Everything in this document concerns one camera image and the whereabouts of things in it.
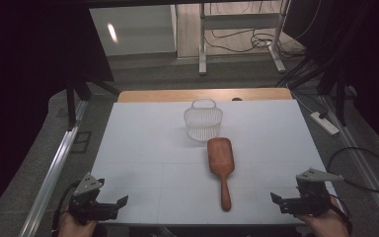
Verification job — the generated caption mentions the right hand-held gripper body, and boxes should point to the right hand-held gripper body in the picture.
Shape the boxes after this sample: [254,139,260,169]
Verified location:
[278,167,345,218]

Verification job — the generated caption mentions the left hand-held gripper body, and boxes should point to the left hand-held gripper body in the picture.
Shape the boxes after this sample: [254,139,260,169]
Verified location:
[68,172,119,222]

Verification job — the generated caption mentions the wooden paddle hairbrush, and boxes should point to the wooden paddle hairbrush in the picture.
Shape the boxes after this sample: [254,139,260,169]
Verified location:
[206,136,237,212]

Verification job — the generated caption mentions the white plastic basket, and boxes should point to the white plastic basket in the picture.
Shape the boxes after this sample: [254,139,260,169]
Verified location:
[183,98,224,143]

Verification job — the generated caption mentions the person's left hand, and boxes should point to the person's left hand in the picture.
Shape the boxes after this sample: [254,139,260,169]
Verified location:
[56,203,99,237]

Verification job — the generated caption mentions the person's right hand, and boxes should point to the person's right hand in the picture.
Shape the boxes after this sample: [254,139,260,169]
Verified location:
[295,197,351,237]

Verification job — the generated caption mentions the white table board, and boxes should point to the white table board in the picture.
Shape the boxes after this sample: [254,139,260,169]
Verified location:
[88,99,341,227]

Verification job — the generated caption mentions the white power strip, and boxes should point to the white power strip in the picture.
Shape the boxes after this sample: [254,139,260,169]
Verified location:
[309,111,341,136]

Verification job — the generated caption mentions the black metal stand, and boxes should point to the black metal stand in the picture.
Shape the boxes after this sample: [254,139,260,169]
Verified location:
[64,76,121,131]
[275,54,357,128]

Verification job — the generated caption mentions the wooden table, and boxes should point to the wooden table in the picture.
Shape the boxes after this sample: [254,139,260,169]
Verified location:
[116,87,293,104]

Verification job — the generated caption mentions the black curtain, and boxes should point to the black curtain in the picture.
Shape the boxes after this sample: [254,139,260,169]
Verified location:
[281,0,379,156]
[0,0,114,230]

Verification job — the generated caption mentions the white cabinet panel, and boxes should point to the white cabinet panel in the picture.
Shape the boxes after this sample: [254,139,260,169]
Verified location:
[89,4,179,57]

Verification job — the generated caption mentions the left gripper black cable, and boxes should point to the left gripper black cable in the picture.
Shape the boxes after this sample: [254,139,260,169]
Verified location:
[51,180,81,232]

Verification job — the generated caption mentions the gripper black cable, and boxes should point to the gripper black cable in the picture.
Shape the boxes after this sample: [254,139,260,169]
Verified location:
[51,180,81,232]
[328,193,354,235]

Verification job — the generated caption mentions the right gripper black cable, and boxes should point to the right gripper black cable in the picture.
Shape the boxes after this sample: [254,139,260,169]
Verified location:
[328,193,354,235]

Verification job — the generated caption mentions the black looped floor cable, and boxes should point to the black looped floor cable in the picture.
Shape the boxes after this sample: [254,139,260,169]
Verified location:
[327,146,379,195]

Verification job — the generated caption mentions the aluminium floor rail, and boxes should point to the aluminium floor rail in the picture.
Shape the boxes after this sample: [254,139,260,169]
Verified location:
[18,100,90,237]
[319,94,379,233]

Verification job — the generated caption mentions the tangled black floor cables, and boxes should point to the tangled black floor cables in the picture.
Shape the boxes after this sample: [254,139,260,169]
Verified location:
[204,27,308,59]

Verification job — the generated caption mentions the white metal desk frame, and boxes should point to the white metal desk frame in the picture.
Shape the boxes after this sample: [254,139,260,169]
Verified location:
[198,0,292,76]

